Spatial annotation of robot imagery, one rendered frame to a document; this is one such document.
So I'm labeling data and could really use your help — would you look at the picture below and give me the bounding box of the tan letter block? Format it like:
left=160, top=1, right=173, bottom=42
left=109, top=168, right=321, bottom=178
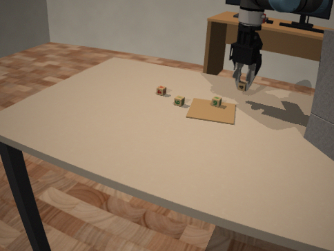
left=174, top=95, right=185, bottom=107
left=237, top=81, right=247, bottom=92
left=211, top=96, right=222, bottom=107
left=157, top=86, right=166, bottom=96

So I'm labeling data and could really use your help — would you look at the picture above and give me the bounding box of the tan mat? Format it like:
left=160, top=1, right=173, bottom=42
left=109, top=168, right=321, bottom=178
left=186, top=98, right=235, bottom=125

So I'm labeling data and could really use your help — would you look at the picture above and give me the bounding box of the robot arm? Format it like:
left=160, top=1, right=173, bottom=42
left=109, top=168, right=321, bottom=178
left=238, top=0, right=329, bottom=49

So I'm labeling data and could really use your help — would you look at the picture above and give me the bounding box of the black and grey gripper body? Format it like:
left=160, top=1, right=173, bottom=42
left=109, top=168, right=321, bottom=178
left=229, top=22, right=262, bottom=66

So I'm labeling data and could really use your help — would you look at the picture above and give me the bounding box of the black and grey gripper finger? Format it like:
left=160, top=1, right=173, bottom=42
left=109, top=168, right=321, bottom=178
left=245, top=54, right=262, bottom=91
left=233, top=62, right=244, bottom=88

